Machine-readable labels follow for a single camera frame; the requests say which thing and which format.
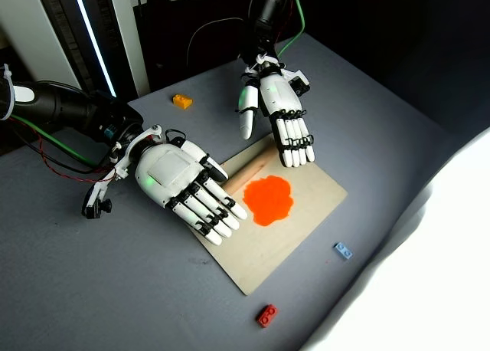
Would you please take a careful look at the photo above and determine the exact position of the wooden rolling pin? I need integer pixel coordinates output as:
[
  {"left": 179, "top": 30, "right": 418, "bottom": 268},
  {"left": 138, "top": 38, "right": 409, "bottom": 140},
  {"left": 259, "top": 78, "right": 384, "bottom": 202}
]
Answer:
[{"left": 224, "top": 146, "right": 284, "bottom": 195}]

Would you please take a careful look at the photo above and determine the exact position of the orange flattened dough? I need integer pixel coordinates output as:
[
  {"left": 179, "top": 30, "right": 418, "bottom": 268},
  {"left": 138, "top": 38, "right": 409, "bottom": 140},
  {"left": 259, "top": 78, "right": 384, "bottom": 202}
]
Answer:
[{"left": 242, "top": 174, "right": 296, "bottom": 227}]

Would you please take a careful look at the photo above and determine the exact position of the red twisted wire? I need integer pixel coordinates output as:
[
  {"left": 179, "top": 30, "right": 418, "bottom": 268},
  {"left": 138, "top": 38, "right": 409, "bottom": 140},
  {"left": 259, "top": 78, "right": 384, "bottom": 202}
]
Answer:
[{"left": 9, "top": 116, "right": 118, "bottom": 183}]

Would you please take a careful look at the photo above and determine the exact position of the grey table cloth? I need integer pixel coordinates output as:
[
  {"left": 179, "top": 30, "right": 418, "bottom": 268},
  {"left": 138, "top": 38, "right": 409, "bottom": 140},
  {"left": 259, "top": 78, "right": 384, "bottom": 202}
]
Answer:
[{"left": 0, "top": 32, "right": 466, "bottom": 351}]

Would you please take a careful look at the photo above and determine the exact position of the green cable of arm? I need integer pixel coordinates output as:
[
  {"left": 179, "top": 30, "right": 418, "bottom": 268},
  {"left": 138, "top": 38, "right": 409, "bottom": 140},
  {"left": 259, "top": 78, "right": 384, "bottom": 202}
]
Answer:
[
  {"left": 276, "top": 0, "right": 306, "bottom": 57},
  {"left": 9, "top": 113, "right": 96, "bottom": 166}
]

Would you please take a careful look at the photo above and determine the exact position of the light wooden board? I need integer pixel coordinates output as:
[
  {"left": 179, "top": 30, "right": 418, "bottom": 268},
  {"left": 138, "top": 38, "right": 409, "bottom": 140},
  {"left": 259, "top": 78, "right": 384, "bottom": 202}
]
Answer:
[{"left": 198, "top": 133, "right": 349, "bottom": 297}]

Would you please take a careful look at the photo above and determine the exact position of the thin grey cable loop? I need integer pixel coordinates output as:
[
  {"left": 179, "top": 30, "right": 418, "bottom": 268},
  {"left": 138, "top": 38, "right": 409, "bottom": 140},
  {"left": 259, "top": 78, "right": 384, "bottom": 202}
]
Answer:
[{"left": 185, "top": 16, "right": 247, "bottom": 67}]

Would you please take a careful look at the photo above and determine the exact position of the light blue toy brick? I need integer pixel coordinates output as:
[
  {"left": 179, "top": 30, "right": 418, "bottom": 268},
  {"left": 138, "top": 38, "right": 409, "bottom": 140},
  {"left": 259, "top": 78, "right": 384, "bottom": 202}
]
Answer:
[{"left": 332, "top": 241, "right": 354, "bottom": 262}]

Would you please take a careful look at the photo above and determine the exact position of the white column with light strip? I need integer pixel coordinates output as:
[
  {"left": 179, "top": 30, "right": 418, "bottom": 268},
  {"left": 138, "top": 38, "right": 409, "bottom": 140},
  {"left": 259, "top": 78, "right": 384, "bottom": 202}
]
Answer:
[{"left": 0, "top": 0, "right": 151, "bottom": 114}]

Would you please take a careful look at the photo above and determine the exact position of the red toy brick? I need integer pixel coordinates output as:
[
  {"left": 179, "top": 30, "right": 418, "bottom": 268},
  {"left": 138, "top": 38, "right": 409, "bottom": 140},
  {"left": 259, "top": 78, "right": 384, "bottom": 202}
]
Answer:
[{"left": 256, "top": 303, "right": 279, "bottom": 329}]

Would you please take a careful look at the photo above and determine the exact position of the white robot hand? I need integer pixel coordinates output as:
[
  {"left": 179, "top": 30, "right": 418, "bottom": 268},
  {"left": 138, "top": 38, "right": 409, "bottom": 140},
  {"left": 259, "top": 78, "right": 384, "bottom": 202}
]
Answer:
[
  {"left": 133, "top": 139, "right": 249, "bottom": 247},
  {"left": 237, "top": 71, "right": 316, "bottom": 169}
]

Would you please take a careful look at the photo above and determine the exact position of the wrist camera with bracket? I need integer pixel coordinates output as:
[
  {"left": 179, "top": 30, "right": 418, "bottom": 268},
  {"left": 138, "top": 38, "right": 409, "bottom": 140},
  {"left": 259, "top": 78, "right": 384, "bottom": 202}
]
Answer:
[
  {"left": 240, "top": 53, "right": 311, "bottom": 98},
  {"left": 80, "top": 123, "right": 165, "bottom": 220}
]

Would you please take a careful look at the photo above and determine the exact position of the yellow toy brick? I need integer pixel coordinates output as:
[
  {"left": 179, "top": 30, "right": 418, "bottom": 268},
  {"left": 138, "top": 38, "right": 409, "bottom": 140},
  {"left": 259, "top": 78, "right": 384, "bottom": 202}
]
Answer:
[{"left": 171, "top": 93, "right": 194, "bottom": 110}]

